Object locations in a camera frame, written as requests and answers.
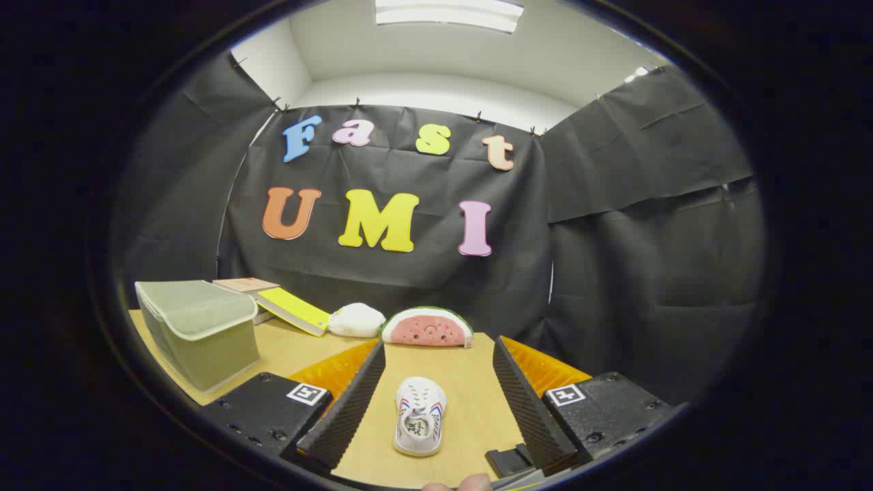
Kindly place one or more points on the yellow cover book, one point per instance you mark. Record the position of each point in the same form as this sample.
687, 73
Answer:
293, 310

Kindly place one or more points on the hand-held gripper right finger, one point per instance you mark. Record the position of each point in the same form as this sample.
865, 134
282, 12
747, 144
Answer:
528, 409

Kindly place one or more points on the white plush toy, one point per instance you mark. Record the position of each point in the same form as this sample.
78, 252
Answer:
356, 320

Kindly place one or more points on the white canvas shoe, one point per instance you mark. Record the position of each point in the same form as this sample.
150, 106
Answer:
419, 402

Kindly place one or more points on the grey book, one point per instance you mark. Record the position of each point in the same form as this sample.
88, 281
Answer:
262, 316

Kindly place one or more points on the ceiling light panel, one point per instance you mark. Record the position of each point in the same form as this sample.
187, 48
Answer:
443, 13

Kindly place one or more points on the watermelon slice plush toy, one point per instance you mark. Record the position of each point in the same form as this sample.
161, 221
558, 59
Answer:
426, 331

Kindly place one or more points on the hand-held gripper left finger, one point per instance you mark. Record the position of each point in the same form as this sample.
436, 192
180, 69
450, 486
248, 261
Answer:
341, 416

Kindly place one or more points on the green fabric storage box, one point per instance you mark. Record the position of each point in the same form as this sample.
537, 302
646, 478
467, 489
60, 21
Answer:
198, 341

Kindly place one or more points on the black backdrop cloth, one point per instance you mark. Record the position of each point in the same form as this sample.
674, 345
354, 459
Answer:
409, 279

